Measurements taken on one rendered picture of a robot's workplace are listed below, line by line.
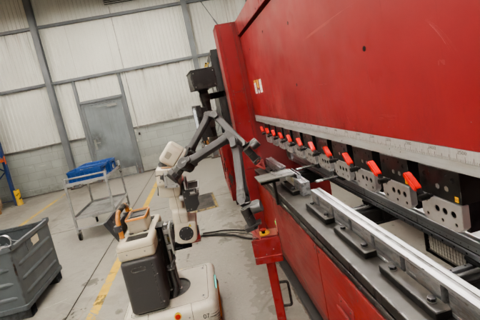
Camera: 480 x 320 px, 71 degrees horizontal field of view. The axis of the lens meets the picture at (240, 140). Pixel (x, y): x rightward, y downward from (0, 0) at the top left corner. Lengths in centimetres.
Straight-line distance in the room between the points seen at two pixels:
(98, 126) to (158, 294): 774
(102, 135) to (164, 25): 344
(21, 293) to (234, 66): 285
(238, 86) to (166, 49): 657
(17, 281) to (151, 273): 164
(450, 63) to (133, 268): 217
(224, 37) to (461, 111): 262
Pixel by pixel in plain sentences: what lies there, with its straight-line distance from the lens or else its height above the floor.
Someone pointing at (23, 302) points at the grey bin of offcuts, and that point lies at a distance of 393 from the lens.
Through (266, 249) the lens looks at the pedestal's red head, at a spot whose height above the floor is 75.
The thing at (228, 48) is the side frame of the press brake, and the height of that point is 206.
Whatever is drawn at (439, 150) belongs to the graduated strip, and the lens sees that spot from 102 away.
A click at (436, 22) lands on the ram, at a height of 171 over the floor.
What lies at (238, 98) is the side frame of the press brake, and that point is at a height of 158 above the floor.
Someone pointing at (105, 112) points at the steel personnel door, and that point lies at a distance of 986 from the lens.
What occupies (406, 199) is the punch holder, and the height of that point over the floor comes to 121.
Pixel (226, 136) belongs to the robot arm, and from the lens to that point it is 216.
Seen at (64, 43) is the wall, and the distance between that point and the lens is 1027.
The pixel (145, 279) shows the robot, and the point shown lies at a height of 54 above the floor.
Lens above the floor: 164
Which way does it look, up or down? 8 degrees down
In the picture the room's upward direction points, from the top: 12 degrees counter-clockwise
